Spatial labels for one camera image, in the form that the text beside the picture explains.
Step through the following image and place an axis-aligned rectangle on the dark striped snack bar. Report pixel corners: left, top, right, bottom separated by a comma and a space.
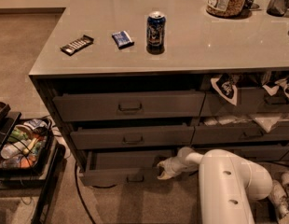
60, 35, 94, 56

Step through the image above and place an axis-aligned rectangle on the black cart frame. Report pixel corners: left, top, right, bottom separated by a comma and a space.
0, 102, 65, 224

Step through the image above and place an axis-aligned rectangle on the large jar of nuts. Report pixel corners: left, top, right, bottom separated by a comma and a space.
206, 0, 245, 18

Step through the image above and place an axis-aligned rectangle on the black bin of items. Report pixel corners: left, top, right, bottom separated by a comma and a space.
0, 118, 53, 175

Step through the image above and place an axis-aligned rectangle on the grey drawer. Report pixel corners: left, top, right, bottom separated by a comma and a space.
53, 91, 204, 121
194, 145, 289, 161
200, 87, 289, 117
192, 122, 289, 145
70, 124, 194, 149
79, 149, 175, 187

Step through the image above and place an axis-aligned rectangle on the white plastic bag in drawer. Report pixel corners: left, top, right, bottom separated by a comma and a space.
202, 113, 289, 133

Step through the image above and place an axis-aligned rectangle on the blue drink can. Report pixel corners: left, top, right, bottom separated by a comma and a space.
146, 11, 166, 49

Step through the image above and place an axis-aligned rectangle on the blue snack packet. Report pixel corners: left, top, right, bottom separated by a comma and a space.
112, 31, 134, 49

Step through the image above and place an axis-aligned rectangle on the black floor cable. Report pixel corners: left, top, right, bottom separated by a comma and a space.
73, 161, 117, 224

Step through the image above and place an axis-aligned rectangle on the grey counter cabinet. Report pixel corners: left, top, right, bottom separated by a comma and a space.
28, 0, 289, 173

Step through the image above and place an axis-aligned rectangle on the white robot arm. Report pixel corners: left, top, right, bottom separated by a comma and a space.
158, 147, 272, 224

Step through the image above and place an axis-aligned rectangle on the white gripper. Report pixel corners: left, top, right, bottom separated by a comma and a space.
157, 157, 195, 180

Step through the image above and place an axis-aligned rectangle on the black white chip bag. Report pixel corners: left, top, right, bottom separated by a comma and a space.
211, 73, 240, 105

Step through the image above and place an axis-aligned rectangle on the white sneaker left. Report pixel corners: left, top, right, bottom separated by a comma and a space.
268, 180, 289, 222

